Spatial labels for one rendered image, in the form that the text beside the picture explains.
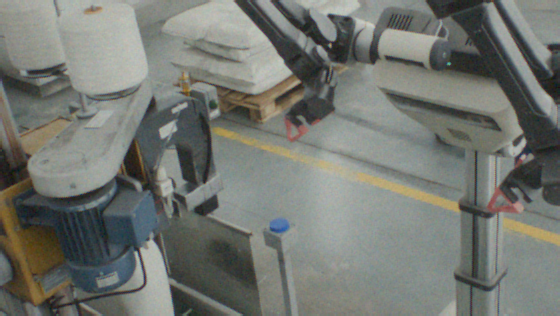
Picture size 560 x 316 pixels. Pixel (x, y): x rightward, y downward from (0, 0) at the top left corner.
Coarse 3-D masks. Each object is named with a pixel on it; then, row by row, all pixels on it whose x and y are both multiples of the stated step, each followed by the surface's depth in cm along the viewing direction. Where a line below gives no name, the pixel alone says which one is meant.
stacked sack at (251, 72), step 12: (216, 60) 481; (228, 60) 480; (252, 60) 475; (264, 60) 475; (276, 60) 476; (216, 72) 480; (228, 72) 473; (240, 72) 468; (252, 72) 463; (264, 72) 466; (276, 72) 477; (240, 84) 472; (252, 84) 464
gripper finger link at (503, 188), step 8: (504, 184) 144; (496, 192) 145; (504, 192) 143; (512, 192) 144; (512, 200) 143; (488, 208) 150; (496, 208) 148; (504, 208) 146; (512, 208) 144; (520, 208) 144
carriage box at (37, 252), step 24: (72, 120) 190; (24, 144) 181; (120, 168) 185; (0, 192) 161; (0, 216) 162; (0, 240) 169; (24, 240) 168; (48, 240) 173; (24, 264) 169; (48, 264) 175; (24, 288) 173
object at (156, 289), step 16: (144, 256) 232; (160, 256) 237; (160, 272) 238; (128, 288) 233; (144, 288) 233; (160, 288) 239; (96, 304) 249; (112, 304) 241; (128, 304) 235; (144, 304) 236; (160, 304) 240
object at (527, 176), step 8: (528, 160) 148; (536, 160) 142; (520, 168) 146; (528, 168) 143; (536, 168) 142; (512, 176) 143; (520, 176) 144; (528, 176) 143; (536, 176) 142; (512, 184) 144; (520, 184) 143; (528, 184) 144; (536, 184) 143; (528, 192) 143; (536, 192) 145; (528, 200) 143
